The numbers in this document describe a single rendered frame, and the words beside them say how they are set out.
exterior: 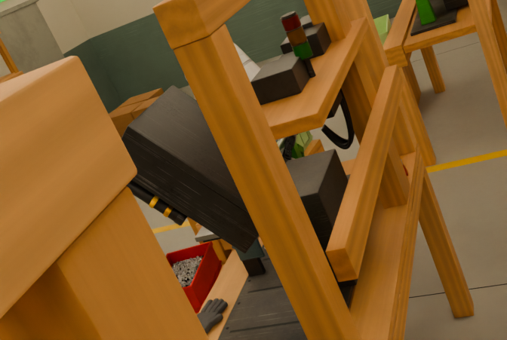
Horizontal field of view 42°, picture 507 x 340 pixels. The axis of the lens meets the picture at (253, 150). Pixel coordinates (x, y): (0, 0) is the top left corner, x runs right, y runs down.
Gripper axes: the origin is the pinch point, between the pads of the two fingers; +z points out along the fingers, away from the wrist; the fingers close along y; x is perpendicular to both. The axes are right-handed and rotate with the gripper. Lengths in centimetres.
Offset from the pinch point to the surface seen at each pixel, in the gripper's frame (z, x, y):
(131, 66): -674, -145, -529
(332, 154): 13.1, 10.7, 19.5
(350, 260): 74, 8, 44
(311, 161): 14.3, 5.3, 15.1
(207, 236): 29.4, -19.3, -17.9
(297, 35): 13, -15, 58
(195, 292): 32, -16, -49
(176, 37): 64, -44, 82
